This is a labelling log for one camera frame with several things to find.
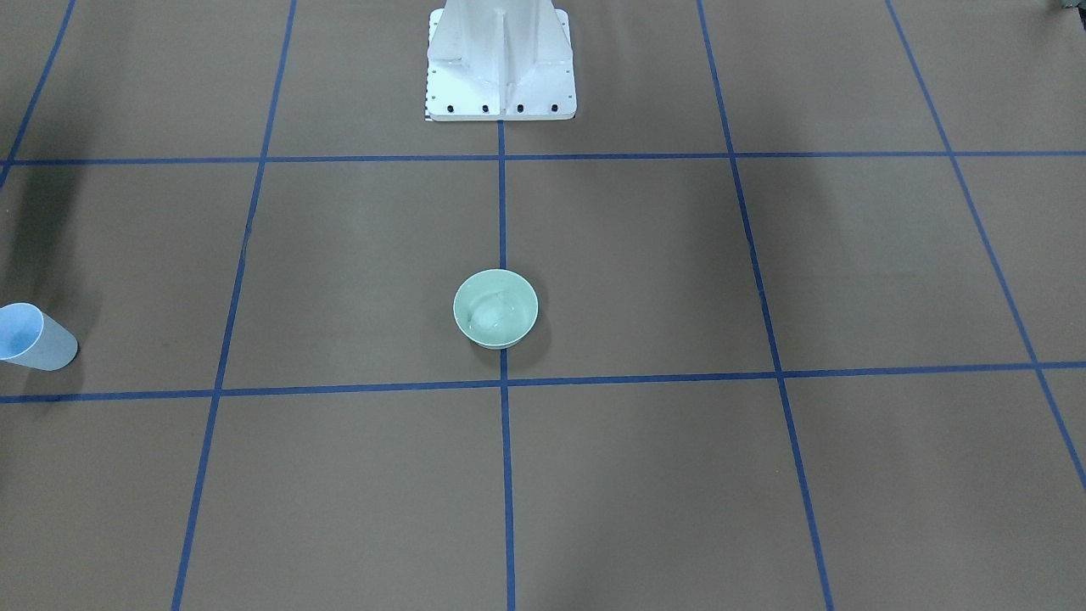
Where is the light green bowl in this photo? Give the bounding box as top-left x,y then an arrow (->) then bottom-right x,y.
451,268 -> 540,351

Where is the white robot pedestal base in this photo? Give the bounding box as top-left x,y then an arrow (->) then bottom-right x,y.
424,1 -> 578,120

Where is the light blue plastic cup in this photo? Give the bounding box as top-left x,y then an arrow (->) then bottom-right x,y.
1,303 -> 79,371

